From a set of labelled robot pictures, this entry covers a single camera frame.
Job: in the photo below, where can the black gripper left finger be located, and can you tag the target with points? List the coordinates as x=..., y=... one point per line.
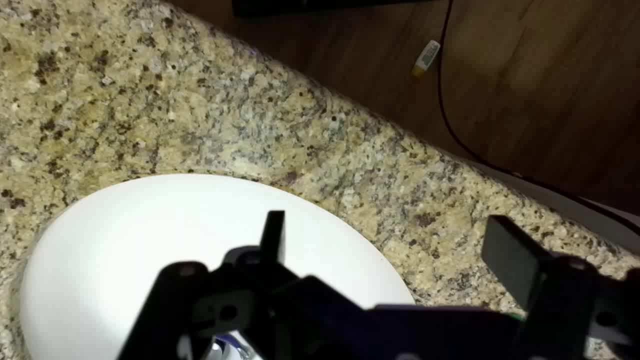
x=280, y=314

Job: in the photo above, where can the black object at top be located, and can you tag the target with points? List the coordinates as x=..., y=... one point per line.
x=258, y=8

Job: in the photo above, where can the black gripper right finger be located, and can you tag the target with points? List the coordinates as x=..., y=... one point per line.
x=567, y=298

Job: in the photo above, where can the white oval sink basin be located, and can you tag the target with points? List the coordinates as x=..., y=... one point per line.
x=94, y=262

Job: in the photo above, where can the white yellow cable tag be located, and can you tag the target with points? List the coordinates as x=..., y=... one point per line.
x=427, y=56

